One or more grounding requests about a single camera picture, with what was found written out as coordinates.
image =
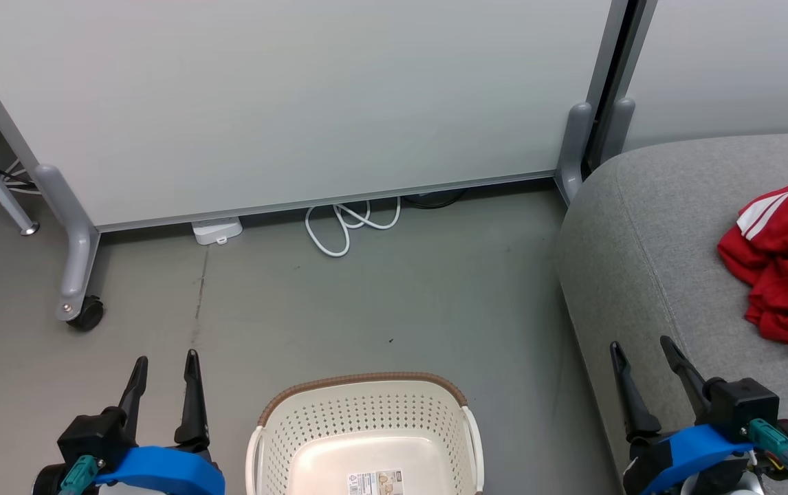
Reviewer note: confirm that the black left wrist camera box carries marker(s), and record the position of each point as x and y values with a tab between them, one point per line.
91	436

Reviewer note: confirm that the white power strip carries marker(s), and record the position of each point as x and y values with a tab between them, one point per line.
216	230

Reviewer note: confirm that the teal left camera connector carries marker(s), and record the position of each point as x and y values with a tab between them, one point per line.
78	474

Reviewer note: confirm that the narrow white partition panel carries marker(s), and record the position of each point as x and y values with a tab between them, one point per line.
731	62

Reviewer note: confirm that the large white partition panel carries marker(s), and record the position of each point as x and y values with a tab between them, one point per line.
298	96

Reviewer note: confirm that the red white striped garment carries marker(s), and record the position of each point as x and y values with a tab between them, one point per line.
779	227

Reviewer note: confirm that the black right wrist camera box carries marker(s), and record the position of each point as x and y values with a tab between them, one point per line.
741	405

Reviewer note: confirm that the basket label sticker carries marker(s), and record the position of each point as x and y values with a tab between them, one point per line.
375	482

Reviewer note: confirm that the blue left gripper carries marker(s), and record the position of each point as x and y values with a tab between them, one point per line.
160	471

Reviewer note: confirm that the grey curved partition leg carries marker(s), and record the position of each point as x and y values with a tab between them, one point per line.
78	247

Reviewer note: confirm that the cream perforated laundry basket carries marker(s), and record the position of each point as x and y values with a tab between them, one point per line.
366	426

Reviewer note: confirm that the teal camera connector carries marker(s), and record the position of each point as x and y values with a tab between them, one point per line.
772	440
78	474

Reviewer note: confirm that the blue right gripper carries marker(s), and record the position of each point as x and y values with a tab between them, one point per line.
683	450

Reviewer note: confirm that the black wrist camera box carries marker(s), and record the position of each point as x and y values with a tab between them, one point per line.
741	405
91	436

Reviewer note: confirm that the black caster wheel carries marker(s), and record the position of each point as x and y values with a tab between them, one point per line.
88	315

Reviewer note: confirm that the grey partition foot post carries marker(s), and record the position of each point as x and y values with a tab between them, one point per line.
619	127
576	144

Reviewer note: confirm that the grey fabric sofa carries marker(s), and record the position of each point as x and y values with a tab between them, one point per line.
669	240

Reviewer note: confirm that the teal right camera connector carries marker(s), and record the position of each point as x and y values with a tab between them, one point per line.
772	440

